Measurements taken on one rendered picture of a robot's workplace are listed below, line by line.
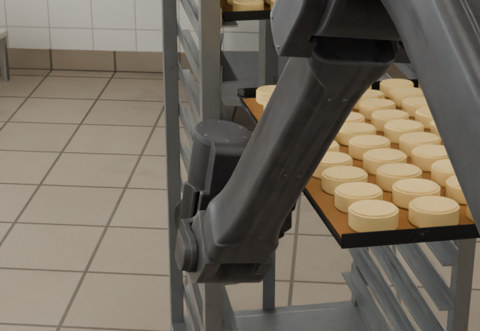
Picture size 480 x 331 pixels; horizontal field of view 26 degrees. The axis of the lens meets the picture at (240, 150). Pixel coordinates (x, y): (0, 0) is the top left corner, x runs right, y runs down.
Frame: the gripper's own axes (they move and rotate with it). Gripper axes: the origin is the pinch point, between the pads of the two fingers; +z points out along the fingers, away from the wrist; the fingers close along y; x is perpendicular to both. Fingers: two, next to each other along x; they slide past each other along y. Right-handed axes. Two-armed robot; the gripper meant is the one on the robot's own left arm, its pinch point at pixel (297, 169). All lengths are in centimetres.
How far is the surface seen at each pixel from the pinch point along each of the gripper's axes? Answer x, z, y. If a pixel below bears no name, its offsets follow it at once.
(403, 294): -22, 76, 53
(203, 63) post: -34.9, 27.9, -2.6
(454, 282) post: -6, 62, 41
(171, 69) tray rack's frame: -78, 73, 13
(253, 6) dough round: -31.5, 36.8, -10.5
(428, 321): -14, 69, 54
